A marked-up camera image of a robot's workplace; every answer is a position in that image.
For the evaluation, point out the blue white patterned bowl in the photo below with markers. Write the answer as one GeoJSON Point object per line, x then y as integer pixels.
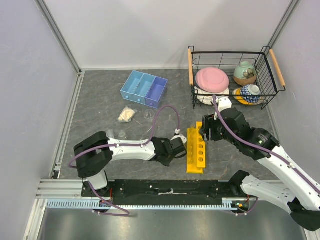
{"type": "Point", "coordinates": [251, 93]}

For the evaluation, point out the black wire basket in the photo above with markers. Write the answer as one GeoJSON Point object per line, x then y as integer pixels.
{"type": "Point", "coordinates": [269, 75]}

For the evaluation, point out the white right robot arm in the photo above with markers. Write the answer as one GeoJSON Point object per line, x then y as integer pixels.
{"type": "Point", "coordinates": [301, 195]}

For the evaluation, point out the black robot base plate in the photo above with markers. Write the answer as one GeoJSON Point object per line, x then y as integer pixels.
{"type": "Point", "coordinates": [169, 191]}

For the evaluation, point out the blue three-compartment drawer box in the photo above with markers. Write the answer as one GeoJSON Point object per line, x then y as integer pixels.
{"type": "Point", "coordinates": [144, 89]}

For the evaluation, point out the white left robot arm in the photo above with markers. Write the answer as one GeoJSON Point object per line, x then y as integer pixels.
{"type": "Point", "coordinates": [94, 153]}

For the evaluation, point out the white plate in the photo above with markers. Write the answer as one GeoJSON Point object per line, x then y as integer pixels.
{"type": "Point", "coordinates": [205, 97]}

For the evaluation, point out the white slotted cable duct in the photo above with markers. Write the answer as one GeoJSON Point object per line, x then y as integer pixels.
{"type": "Point", "coordinates": [95, 204]}

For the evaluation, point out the yellow test tube rack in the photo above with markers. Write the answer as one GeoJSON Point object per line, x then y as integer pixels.
{"type": "Point", "coordinates": [196, 152]}

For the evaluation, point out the small clear glass vial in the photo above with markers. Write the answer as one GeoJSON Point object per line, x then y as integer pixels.
{"type": "Point", "coordinates": [122, 135]}

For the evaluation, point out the green brown ceramic bowl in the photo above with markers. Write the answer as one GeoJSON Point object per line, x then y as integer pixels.
{"type": "Point", "coordinates": [245, 74]}

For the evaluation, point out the pink plate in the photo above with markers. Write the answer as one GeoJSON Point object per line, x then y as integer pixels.
{"type": "Point", "coordinates": [213, 80]}

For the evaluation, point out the clear glass test tube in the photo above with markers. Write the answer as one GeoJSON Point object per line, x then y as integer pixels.
{"type": "Point", "coordinates": [192, 135]}

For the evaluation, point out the clear glass beaker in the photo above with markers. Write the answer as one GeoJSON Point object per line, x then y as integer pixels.
{"type": "Point", "coordinates": [149, 115]}

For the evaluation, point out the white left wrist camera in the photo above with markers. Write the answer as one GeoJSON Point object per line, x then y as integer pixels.
{"type": "Point", "coordinates": [179, 135]}

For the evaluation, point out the bag of beige powder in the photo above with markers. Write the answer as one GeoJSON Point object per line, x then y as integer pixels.
{"type": "Point", "coordinates": [127, 114]}

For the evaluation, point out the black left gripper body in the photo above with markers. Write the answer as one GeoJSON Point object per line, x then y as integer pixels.
{"type": "Point", "coordinates": [167, 162]}

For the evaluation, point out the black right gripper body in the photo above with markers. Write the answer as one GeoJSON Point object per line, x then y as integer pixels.
{"type": "Point", "coordinates": [216, 132]}

